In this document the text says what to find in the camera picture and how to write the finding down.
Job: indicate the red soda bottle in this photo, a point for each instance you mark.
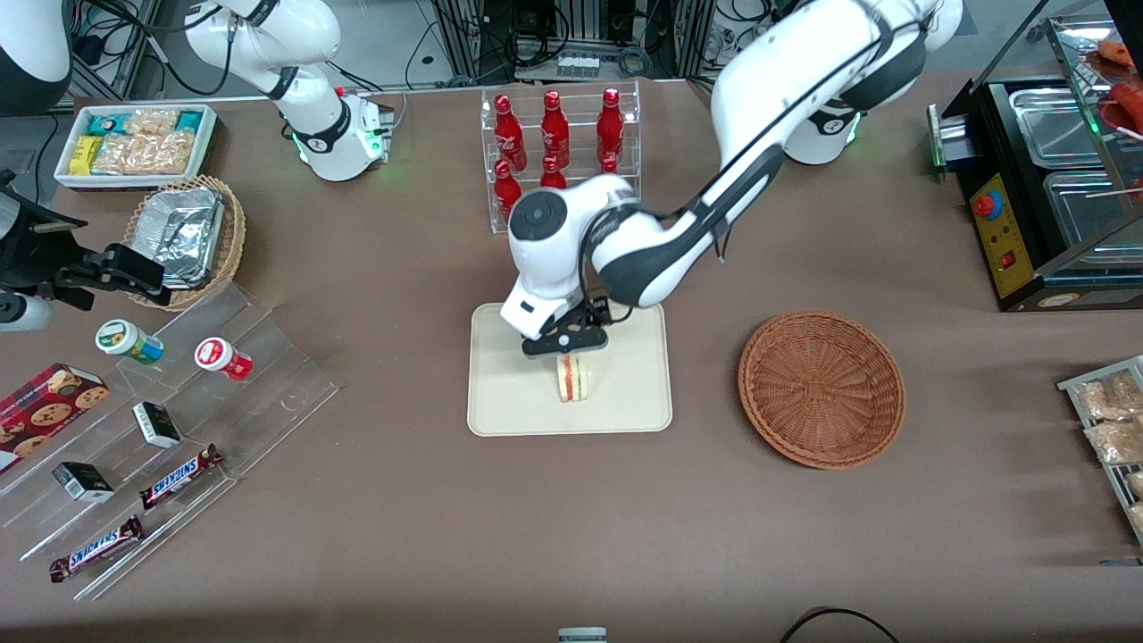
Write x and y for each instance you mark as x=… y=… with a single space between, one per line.
x=504 y=192
x=510 y=134
x=609 y=165
x=554 y=129
x=553 y=174
x=610 y=125

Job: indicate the steel warmer pan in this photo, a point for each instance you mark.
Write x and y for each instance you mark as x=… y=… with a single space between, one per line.
x=1058 y=125
x=1085 y=210

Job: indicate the wrapped bread pack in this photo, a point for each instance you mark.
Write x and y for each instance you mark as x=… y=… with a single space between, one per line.
x=1112 y=397
x=1138 y=516
x=1116 y=442
x=1137 y=484

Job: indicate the large clear cracker bag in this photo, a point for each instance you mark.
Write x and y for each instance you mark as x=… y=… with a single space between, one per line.
x=147 y=154

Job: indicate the cream plastic tray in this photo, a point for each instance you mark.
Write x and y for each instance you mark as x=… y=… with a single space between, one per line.
x=625 y=393

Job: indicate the red cookie box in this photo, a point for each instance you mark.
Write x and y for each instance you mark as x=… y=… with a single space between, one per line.
x=45 y=411

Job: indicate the brown Snickers bar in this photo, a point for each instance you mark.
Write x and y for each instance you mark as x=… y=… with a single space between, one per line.
x=179 y=478
x=94 y=549

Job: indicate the light wicker basket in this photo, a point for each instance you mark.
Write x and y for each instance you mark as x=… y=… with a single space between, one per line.
x=232 y=241

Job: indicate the clear acrylic bottle rack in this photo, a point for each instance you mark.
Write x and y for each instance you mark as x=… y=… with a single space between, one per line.
x=579 y=116

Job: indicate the round brown wicker basket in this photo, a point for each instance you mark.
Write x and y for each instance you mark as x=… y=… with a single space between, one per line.
x=821 y=388

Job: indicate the small blue object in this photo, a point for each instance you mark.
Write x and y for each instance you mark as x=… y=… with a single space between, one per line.
x=1121 y=563

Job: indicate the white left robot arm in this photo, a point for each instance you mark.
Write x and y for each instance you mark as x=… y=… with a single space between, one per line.
x=777 y=98

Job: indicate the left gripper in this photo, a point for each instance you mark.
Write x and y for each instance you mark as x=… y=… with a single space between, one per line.
x=596 y=314

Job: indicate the white rectangular snack bin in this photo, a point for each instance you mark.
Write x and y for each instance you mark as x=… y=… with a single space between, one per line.
x=64 y=170

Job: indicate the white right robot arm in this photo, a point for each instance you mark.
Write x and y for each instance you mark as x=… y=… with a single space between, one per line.
x=295 y=45

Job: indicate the triangular sandwich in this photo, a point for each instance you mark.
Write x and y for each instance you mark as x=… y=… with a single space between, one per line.
x=573 y=379

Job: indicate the small clear cracker bag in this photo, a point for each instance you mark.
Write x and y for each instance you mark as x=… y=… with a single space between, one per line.
x=152 y=121

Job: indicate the aluminium foil container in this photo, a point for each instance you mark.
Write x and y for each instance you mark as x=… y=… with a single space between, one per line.
x=183 y=232

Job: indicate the white power strip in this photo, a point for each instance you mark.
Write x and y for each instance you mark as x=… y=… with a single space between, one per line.
x=577 y=65

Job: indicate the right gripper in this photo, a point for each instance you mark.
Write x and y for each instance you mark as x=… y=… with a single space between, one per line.
x=61 y=268

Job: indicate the yellow snack packet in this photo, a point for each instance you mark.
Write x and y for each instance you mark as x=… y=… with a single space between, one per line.
x=86 y=154

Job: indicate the red lid white cup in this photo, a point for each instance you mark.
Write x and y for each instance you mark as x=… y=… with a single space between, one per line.
x=219 y=357

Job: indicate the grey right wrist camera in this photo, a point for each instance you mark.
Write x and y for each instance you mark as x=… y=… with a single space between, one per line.
x=22 y=313

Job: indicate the small black box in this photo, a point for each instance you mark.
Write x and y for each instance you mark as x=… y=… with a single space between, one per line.
x=82 y=482
x=156 y=424

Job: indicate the clear acrylic stepped display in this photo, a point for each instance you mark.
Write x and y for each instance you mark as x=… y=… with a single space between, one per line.
x=268 y=384

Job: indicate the aluminium frame rack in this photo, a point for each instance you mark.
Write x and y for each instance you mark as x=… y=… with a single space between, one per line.
x=580 y=22

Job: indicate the green lid white cup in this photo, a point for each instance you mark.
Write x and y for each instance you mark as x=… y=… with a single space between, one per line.
x=125 y=339

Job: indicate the teal snack packet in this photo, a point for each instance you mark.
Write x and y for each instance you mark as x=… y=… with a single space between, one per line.
x=188 y=121
x=111 y=122

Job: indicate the black food warmer machine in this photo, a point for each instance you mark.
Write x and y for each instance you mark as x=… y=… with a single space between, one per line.
x=1005 y=241

